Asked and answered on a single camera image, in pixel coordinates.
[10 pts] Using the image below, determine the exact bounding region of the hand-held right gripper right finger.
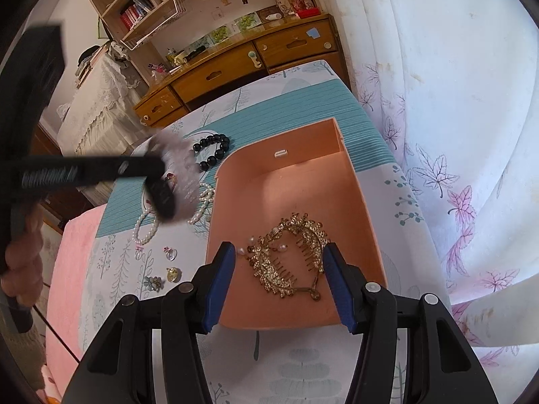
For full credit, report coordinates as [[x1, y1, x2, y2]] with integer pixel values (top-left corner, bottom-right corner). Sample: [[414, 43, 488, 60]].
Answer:
[[322, 243, 491, 404]]

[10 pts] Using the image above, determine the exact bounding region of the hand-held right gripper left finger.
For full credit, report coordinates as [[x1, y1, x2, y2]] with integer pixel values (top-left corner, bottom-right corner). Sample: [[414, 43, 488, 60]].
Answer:
[[61, 242, 236, 404]]

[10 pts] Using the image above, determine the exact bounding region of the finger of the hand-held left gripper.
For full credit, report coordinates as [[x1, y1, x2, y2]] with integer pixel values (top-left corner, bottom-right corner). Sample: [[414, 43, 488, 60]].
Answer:
[[143, 176, 177, 220], [19, 155, 166, 191]]

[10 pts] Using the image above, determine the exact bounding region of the clear crystal bracelet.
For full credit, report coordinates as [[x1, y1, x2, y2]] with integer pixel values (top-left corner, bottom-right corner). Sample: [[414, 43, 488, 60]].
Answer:
[[147, 130, 200, 222]]

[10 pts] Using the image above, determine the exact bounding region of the twisted pearl strand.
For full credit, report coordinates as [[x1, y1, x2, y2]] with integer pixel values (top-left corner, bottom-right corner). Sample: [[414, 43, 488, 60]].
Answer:
[[187, 182, 216, 225]]

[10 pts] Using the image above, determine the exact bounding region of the pearl bracelet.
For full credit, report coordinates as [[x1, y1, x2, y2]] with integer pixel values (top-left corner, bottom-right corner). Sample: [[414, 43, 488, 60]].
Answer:
[[133, 207, 161, 245]]

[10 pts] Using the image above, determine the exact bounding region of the gold leaf hair comb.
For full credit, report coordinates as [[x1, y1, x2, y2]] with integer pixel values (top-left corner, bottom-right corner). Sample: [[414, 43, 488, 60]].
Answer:
[[238, 214, 331, 302]]

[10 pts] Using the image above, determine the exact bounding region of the black bead bracelet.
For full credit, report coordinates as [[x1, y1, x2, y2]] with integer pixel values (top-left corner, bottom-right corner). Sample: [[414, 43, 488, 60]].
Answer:
[[192, 133, 232, 172]]

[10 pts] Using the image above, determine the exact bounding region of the peach plastic box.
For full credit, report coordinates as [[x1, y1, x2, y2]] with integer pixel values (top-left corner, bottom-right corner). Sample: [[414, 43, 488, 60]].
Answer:
[[204, 118, 389, 330]]

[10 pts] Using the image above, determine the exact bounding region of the person's left hand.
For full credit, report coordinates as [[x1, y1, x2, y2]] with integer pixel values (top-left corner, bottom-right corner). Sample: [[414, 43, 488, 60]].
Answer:
[[0, 208, 45, 309]]

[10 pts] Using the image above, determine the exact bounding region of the white lace cover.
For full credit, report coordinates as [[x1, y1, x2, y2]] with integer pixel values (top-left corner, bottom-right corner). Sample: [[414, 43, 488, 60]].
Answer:
[[56, 44, 149, 157]]

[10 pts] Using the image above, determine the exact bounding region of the pink blanket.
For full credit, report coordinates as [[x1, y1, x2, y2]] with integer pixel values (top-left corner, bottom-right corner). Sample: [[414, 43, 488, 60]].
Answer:
[[36, 208, 107, 404]]

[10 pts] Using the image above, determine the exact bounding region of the row of red books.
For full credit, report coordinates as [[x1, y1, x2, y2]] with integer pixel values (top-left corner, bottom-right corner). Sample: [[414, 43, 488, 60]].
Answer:
[[120, 0, 156, 31]]

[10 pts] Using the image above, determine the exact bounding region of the wooden desk with drawers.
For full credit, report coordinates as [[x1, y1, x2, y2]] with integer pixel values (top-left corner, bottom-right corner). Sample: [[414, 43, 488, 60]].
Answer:
[[132, 12, 352, 128]]

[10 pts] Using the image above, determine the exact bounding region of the wooden bookshelf with books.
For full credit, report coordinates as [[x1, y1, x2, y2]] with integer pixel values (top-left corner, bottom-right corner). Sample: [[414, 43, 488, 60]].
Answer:
[[119, 0, 270, 51]]

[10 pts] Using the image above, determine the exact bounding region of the teal white printed tablecloth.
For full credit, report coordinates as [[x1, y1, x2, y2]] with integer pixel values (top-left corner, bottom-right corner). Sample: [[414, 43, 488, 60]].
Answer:
[[82, 60, 448, 404]]

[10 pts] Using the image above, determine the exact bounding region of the white floral curtain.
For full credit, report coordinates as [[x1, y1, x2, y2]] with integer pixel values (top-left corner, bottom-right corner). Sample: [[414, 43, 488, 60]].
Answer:
[[312, 0, 539, 388]]

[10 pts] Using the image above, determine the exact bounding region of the white red patterned cup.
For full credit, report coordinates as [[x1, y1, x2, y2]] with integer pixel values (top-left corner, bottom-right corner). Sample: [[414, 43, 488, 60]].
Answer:
[[275, 0, 315, 18]]

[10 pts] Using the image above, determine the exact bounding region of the thin black cable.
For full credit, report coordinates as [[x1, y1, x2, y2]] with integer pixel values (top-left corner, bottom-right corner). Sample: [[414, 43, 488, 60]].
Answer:
[[33, 306, 82, 363]]

